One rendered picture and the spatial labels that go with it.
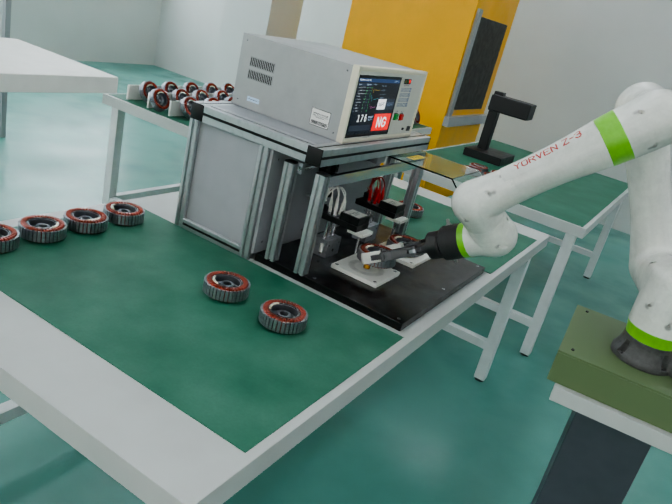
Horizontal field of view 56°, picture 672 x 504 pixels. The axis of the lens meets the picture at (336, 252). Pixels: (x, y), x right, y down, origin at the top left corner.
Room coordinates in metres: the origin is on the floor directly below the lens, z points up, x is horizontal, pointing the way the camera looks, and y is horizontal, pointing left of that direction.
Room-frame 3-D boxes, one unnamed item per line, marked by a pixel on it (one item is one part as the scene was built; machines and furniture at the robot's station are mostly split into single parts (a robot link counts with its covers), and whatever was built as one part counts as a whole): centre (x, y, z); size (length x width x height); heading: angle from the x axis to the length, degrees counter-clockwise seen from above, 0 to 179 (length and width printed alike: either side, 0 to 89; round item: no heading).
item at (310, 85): (1.97, 0.13, 1.22); 0.44 x 0.39 x 0.20; 153
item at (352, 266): (1.70, -0.10, 0.78); 0.15 x 0.15 x 0.01; 63
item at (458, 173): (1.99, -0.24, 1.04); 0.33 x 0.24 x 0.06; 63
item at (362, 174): (1.85, -0.06, 1.03); 0.62 x 0.01 x 0.03; 153
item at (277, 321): (1.31, 0.08, 0.77); 0.11 x 0.11 x 0.04
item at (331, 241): (1.77, 0.03, 0.80); 0.08 x 0.05 x 0.06; 153
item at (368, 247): (1.69, -0.11, 0.83); 0.11 x 0.11 x 0.04
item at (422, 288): (1.82, -0.14, 0.76); 0.64 x 0.47 x 0.02; 153
